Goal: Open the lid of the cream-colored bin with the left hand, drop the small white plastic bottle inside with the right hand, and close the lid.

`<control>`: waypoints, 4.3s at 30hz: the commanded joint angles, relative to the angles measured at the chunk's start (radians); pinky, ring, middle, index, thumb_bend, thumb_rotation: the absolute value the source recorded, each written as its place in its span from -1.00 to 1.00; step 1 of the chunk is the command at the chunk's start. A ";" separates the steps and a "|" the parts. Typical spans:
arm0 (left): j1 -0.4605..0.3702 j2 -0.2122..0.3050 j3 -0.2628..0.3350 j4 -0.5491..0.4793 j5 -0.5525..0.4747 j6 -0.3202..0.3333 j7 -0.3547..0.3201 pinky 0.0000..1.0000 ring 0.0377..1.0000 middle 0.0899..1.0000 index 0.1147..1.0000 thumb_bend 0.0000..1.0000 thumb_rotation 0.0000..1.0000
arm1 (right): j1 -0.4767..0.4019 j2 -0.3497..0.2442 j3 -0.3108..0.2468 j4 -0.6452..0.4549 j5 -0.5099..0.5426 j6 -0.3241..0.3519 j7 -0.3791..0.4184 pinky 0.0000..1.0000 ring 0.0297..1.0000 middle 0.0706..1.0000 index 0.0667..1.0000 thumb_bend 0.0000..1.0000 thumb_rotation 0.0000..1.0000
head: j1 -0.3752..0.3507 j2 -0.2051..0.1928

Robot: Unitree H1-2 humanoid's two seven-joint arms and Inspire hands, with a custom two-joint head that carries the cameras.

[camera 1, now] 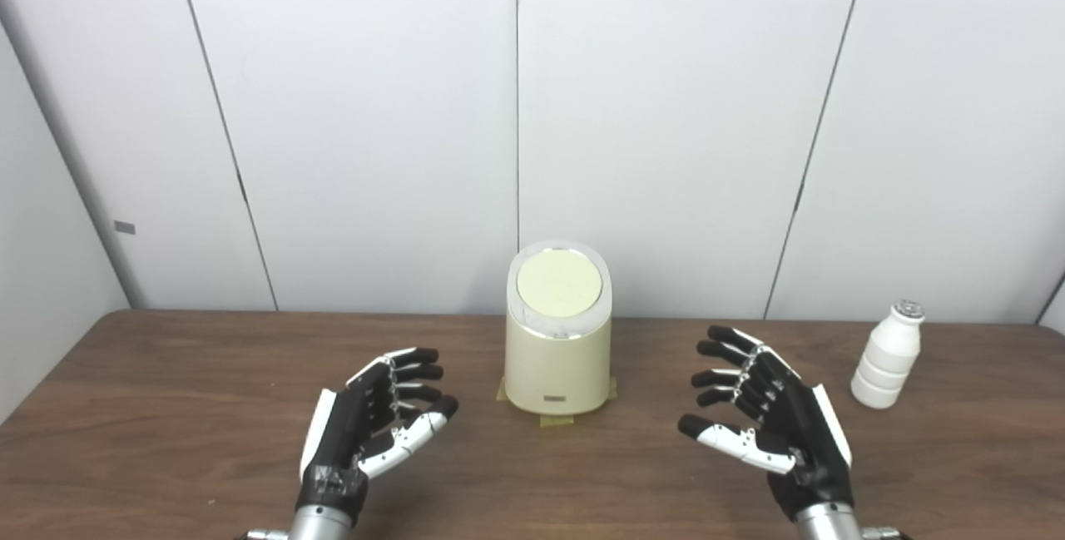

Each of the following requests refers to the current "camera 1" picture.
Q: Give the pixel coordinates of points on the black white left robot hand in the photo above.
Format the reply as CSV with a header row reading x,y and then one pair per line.
x,y
341,432

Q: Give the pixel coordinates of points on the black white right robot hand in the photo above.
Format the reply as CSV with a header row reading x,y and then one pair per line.
x,y
803,432

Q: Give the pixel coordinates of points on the small white plastic bottle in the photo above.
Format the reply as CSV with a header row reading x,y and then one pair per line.
x,y
889,357

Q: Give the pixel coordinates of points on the cream round bin lid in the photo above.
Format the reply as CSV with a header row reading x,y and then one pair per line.
x,y
559,282

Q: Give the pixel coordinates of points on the cream-colored bin body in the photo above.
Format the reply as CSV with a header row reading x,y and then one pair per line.
x,y
557,369

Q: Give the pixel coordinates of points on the small grey wall label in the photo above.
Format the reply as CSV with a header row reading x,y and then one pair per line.
x,y
125,227

